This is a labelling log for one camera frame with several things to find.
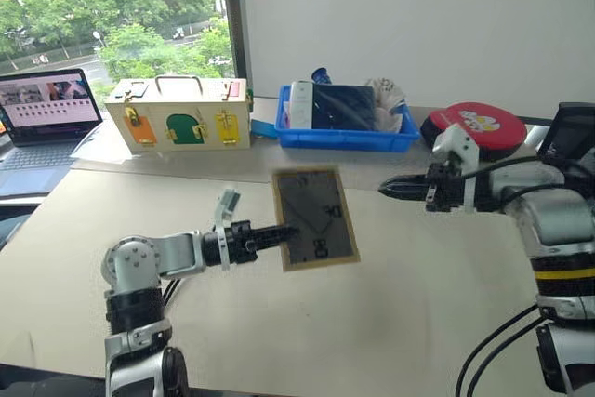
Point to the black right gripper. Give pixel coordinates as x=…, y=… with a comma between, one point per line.
x=444, y=190

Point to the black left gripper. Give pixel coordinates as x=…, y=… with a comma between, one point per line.
x=241, y=242

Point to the wooden picture frame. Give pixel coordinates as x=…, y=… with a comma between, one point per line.
x=316, y=215

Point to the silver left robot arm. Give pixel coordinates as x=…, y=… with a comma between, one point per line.
x=179, y=253

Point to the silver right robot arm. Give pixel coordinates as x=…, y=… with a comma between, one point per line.
x=553, y=211

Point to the blue plastic bin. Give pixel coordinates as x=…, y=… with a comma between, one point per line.
x=344, y=139

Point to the crumpled white plastic bag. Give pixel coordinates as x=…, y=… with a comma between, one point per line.
x=388, y=106

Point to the black flat pouch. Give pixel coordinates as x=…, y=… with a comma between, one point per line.
x=344, y=106

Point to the small blue flat object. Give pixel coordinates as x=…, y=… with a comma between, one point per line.
x=264, y=128

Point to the white rectangular box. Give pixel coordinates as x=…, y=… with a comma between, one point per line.
x=300, y=106

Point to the blue cap-shaped object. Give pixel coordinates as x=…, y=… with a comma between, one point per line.
x=321, y=75

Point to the wooden latch lock box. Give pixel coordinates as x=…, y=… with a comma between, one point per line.
x=179, y=113

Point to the black screen device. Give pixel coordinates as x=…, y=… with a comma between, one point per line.
x=569, y=132

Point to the open laptop computer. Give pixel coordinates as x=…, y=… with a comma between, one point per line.
x=44, y=111

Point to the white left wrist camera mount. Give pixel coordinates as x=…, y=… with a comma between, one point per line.
x=228, y=204

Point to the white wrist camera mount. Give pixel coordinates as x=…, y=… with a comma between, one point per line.
x=228, y=204
x=460, y=146

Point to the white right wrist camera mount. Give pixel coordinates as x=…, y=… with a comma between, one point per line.
x=460, y=146

